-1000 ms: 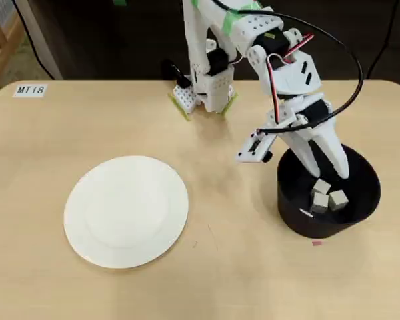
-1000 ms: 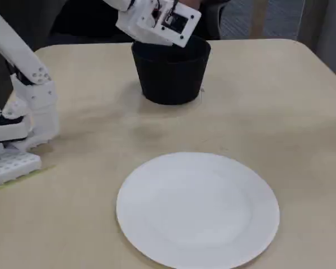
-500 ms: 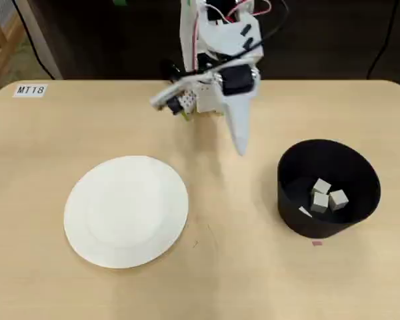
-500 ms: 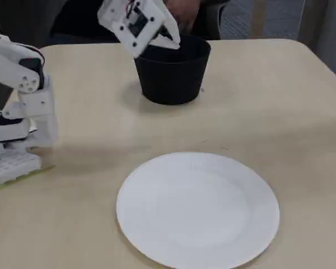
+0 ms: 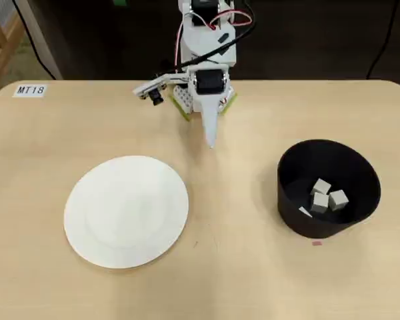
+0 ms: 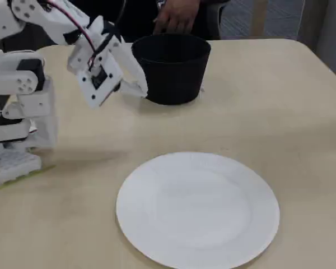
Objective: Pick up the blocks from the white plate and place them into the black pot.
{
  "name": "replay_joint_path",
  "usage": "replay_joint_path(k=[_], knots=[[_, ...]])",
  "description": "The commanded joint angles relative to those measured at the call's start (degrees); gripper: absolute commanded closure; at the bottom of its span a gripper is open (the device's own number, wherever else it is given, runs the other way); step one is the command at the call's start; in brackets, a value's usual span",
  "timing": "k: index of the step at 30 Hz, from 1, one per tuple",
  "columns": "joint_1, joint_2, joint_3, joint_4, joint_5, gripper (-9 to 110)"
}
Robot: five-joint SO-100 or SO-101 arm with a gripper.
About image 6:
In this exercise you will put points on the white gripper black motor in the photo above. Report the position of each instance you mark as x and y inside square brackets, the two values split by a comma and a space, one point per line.
[127, 65]

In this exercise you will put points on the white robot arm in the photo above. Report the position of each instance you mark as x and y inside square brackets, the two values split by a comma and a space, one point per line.
[5, 22]

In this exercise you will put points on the white and green robot base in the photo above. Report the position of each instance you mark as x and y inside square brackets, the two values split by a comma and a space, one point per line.
[14, 165]

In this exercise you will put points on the black round pot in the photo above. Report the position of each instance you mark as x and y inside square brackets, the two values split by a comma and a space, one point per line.
[170, 75]

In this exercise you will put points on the white round plate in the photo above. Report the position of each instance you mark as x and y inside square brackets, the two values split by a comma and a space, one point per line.
[198, 213]

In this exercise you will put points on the person's bare hand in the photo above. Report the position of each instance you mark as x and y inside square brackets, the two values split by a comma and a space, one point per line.
[176, 19]

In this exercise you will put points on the person in dark clothing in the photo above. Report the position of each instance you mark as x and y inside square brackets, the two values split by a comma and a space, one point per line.
[140, 16]

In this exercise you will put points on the grey chair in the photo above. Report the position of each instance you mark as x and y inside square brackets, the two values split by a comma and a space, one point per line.
[222, 16]

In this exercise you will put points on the light wooden leg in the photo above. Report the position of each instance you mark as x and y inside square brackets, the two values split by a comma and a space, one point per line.
[260, 16]

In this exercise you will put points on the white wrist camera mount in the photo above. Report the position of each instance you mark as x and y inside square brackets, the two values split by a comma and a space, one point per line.
[100, 81]

